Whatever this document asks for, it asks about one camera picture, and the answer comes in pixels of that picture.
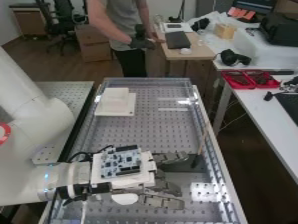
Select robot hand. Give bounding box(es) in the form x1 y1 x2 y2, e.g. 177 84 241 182
90 144 191 211

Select clear box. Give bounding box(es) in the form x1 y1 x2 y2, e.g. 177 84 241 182
46 77 247 224

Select small white box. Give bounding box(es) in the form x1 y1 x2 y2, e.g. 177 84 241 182
94 86 138 118

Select thin stick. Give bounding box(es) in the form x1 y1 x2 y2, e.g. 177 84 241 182
197 116 213 157

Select wooden desk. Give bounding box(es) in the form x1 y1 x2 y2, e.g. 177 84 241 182
147 21 219 101

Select white desk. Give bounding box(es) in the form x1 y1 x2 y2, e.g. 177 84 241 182
187 10 298 134
230 74 298 185

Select cardboard box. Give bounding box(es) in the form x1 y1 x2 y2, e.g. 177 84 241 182
73 23 114 63

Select red tray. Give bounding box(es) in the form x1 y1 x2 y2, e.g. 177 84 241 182
221 70 258 90
245 69 282 89

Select black keyboard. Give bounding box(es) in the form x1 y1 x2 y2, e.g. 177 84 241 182
163 31 193 50

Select black headphones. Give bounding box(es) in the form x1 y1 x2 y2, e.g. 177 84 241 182
219 48 252 67

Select person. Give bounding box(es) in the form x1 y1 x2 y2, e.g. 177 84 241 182
85 0 167 79

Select black office chair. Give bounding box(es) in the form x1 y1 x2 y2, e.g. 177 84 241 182
34 0 89 56

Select wooden cabinet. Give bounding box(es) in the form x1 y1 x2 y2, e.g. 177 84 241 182
8 3 48 37

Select black bag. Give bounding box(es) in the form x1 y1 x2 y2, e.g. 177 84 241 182
259 12 298 47

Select black cable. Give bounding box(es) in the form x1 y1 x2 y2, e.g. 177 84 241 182
65 145 114 164

